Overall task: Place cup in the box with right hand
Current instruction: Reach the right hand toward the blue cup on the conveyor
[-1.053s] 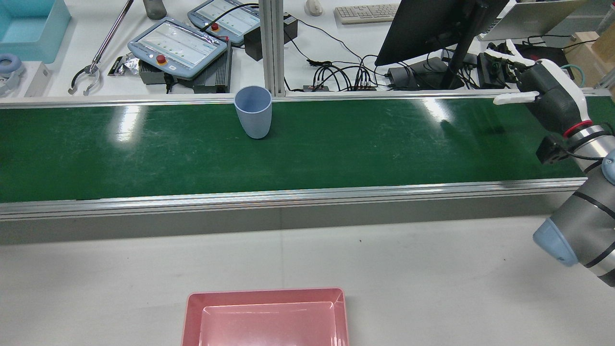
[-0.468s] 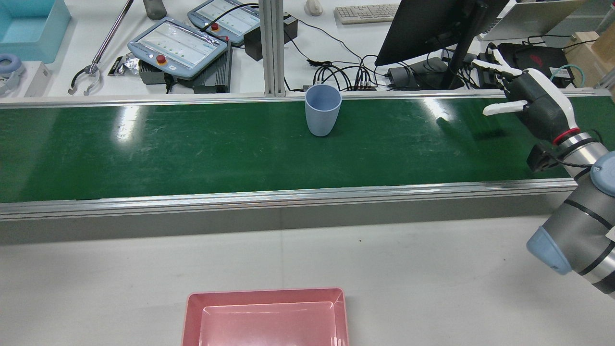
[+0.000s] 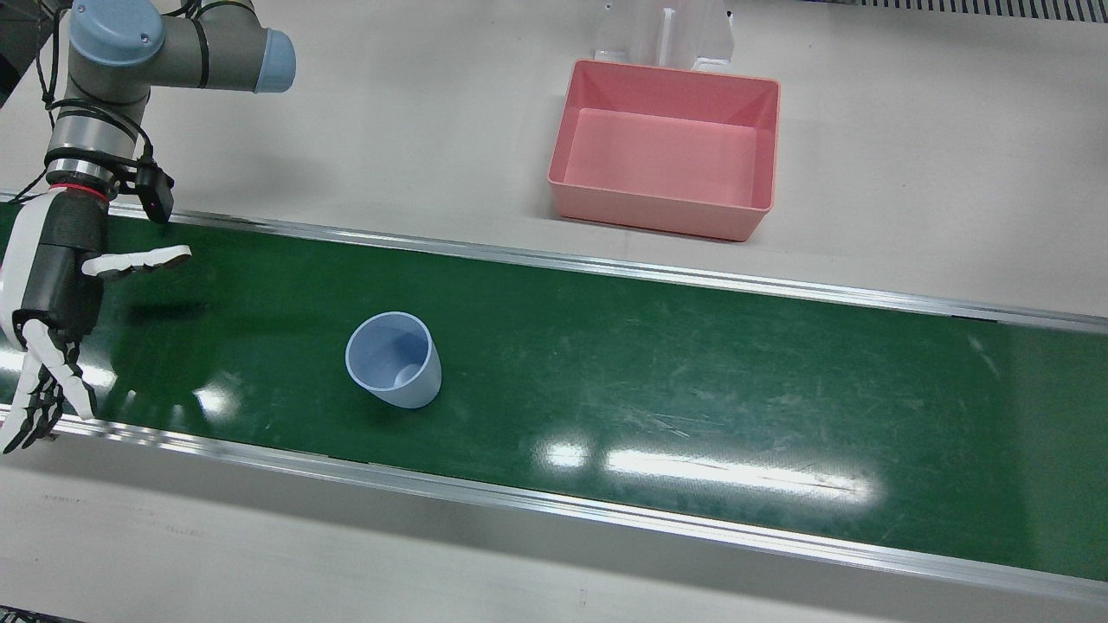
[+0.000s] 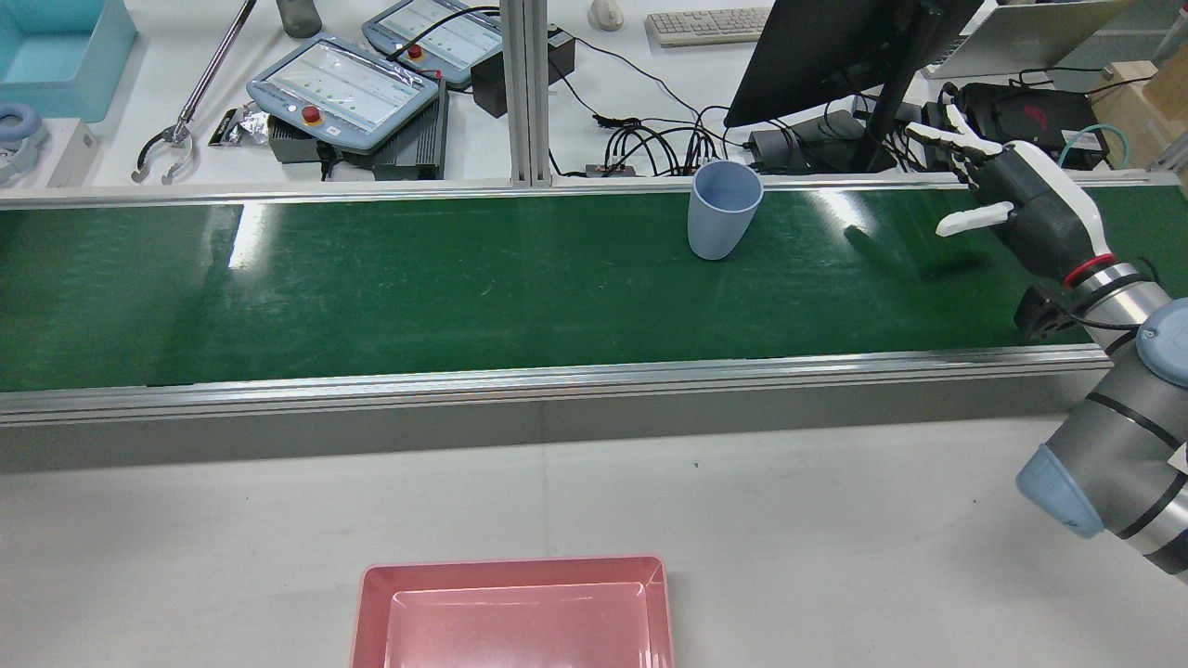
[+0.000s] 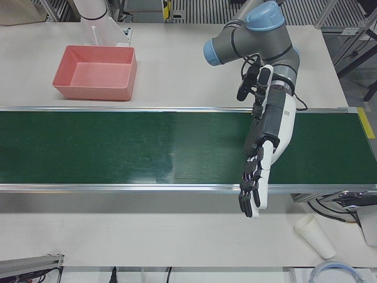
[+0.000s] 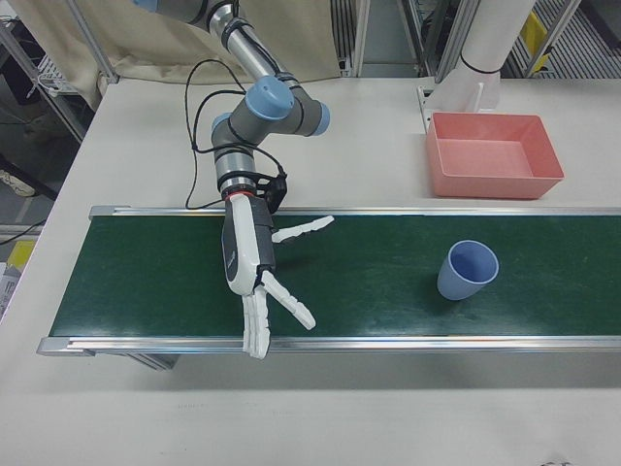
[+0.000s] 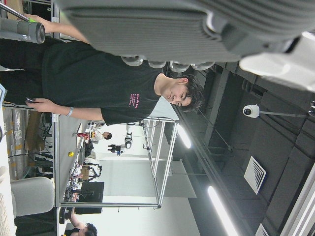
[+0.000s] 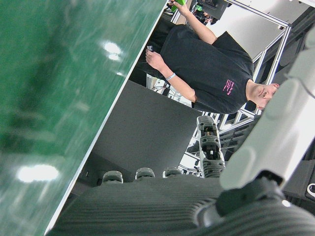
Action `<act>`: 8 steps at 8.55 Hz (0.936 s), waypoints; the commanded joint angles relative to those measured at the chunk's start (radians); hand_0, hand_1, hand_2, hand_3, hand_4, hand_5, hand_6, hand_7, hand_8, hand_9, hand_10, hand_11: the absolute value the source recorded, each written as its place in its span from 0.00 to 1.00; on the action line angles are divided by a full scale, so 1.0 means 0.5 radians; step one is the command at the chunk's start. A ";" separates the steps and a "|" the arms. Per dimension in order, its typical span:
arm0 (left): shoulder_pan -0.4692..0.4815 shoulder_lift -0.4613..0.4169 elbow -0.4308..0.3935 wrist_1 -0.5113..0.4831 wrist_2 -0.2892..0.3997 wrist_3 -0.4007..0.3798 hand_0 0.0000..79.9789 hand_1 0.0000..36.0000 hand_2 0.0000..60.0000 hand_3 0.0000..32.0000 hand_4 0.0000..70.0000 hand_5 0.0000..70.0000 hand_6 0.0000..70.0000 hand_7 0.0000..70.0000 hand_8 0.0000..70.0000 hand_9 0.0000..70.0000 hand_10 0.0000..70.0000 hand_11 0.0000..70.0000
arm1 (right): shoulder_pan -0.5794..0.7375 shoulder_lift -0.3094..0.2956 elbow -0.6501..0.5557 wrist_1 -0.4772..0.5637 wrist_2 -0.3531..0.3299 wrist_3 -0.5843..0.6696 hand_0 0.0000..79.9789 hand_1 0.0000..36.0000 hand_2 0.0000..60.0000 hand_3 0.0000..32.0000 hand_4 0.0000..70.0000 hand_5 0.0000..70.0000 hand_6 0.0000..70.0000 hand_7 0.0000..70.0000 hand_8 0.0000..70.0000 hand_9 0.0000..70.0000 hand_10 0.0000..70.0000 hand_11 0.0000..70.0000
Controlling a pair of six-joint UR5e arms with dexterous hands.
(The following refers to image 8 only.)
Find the person left hand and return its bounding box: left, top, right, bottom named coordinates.
left=145, top=45, right=166, bottom=72

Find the person right hand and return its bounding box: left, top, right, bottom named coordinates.
left=171, top=0, right=191, bottom=14

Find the right robot dexterous hand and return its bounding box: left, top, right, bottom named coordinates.
left=46, top=26, right=315, bottom=236

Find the bright green object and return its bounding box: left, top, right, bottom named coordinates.
left=171, top=0, right=187, bottom=12

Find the person left forearm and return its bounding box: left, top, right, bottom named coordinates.
left=159, top=66, right=198, bottom=103

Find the person right forearm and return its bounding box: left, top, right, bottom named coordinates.
left=181, top=6, right=218, bottom=44

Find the person in black t-shirt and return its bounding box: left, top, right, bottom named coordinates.
left=157, top=24, right=281, bottom=115

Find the dark grey panel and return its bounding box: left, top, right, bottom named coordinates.
left=71, top=80, right=203, bottom=195

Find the green conveyor belt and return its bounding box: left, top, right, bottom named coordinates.
left=0, top=0, right=168, bottom=236

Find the aluminium profile frame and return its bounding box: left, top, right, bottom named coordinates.
left=169, top=0, right=315, bottom=177

